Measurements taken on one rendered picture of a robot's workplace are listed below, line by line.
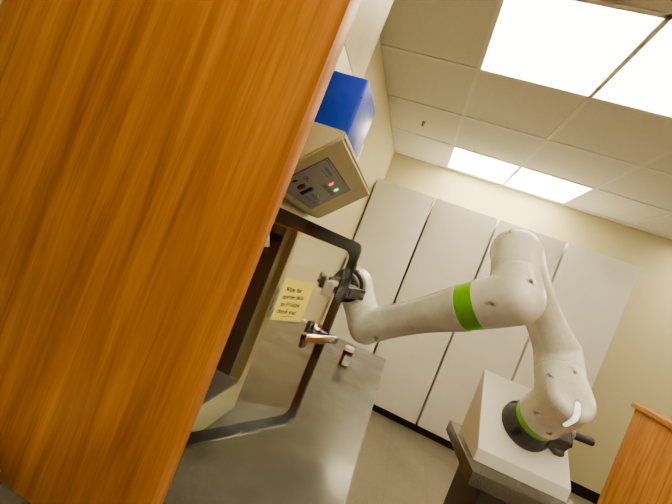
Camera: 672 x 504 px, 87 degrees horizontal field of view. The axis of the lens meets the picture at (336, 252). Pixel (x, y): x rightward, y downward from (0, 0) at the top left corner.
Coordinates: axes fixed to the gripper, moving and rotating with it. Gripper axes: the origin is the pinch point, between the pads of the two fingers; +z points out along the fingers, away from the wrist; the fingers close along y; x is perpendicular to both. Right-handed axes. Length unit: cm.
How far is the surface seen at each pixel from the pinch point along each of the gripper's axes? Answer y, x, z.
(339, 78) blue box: -4.7, -30.9, 25.0
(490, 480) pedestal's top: 54, 34, -33
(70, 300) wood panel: -22.1, 9.9, 36.3
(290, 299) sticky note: -2.8, 3.1, 13.4
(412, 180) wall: -23, -111, -328
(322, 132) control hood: -2.8, -21.8, 28.3
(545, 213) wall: 118, -122, -328
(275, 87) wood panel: -6.8, -22.5, 36.3
